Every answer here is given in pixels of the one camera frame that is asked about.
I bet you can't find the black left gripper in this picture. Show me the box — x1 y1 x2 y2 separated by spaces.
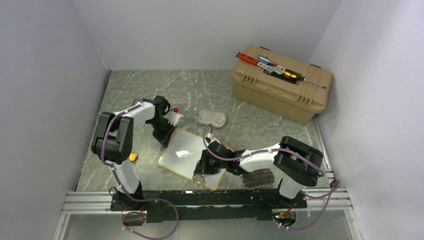
148 118 178 149

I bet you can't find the yellow framed whiteboard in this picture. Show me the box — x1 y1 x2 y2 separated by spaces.
158 128 226 191

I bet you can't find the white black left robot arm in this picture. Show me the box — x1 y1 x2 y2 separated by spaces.
91 95 183 210

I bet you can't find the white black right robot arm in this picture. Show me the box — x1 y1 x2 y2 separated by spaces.
192 133 325 208

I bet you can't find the yellow black sponge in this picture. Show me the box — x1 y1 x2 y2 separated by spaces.
129 152 138 162

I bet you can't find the grey silver scrubbing sponge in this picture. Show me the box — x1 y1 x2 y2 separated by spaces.
196 110 227 128

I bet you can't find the dark wavy foam sponge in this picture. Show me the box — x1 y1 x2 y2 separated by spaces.
240 168 275 190

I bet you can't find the tan plastic toolbox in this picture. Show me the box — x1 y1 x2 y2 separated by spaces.
231 45 334 125

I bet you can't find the blue red screwdriver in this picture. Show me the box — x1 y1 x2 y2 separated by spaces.
257 55 279 67

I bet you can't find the yellow black screwdriver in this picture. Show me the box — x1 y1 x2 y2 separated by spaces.
282 68 327 89

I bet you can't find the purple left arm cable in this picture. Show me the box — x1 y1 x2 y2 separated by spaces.
99 98 180 240

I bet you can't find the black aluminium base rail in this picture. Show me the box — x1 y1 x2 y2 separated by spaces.
61 188 353 223

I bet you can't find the red handled adjustable wrench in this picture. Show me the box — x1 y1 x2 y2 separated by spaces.
232 51 284 75

